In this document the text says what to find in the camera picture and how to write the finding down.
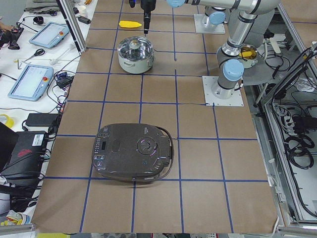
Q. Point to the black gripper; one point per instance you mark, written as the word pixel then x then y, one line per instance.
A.
pixel 146 5

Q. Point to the glass pot lid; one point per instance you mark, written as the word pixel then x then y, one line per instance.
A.
pixel 135 48

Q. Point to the yellow corn cob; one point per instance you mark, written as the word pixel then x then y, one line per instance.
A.
pixel 129 24

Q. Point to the pale green cooking pot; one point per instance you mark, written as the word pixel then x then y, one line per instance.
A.
pixel 136 67

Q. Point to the white paper cup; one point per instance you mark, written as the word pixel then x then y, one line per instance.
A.
pixel 82 10

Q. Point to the blue teach pendant far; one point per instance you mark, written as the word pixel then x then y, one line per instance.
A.
pixel 50 36

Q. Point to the blue teach pendant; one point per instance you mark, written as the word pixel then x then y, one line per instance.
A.
pixel 50 36
pixel 32 82

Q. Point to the blue teach pendant near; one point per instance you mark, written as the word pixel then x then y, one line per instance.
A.
pixel 32 82

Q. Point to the brown electric rice cooker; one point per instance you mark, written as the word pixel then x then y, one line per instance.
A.
pixel 133 152

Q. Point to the black power adapter brick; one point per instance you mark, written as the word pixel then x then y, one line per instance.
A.
pixel 40 120

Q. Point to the yellow tape roll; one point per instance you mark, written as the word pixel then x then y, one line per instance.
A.
pixel 6 120

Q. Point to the black box with red logo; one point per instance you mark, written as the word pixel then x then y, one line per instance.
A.
pixel 27 156

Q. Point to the aluminium frame post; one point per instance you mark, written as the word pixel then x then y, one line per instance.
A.
pixel 72 23

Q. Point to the black handled scissors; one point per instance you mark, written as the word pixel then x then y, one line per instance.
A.
pixel 38 52

